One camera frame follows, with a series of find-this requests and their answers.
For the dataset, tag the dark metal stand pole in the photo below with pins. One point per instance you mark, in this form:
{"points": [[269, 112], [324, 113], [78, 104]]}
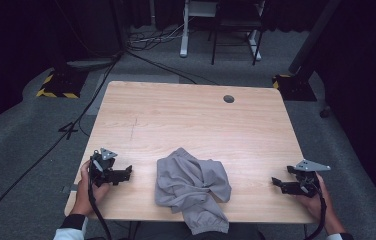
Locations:
{"points": [[312, 36]]}

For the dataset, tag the grey pants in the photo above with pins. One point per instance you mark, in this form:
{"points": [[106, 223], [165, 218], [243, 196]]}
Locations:
{"points": [[189, 186]]}

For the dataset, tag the black stand base striped tape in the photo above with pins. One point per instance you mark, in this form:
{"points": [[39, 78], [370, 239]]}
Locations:
{"points": [[296, 87], [63, 83]]}

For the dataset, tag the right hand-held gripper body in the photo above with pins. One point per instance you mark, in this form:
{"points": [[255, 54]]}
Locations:
{"points": [[304, 186]]}

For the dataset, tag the person's right hand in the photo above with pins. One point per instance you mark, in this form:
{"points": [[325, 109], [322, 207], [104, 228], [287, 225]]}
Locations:
{"points": [[324, 206]]}

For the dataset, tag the small dark round floor object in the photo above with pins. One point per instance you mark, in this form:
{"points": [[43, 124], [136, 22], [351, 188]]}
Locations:
{"points": [[325, 112]]}

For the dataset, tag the person's lap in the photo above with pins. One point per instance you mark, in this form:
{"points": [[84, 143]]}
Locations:
{"points": [[162, 231]]}

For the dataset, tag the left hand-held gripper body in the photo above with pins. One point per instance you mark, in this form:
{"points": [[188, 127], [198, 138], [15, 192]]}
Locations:
{"points": [[100, 166]]}

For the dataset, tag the black chair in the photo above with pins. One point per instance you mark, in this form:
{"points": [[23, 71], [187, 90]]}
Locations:
{"points": [[236, 23]]}

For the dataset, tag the person's left hand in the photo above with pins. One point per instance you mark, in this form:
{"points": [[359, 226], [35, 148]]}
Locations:
{"points": [[83, 196]]}

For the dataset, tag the white desk frame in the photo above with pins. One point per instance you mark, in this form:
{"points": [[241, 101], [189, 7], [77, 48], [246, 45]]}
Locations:
{"points": [[184, 33]]}

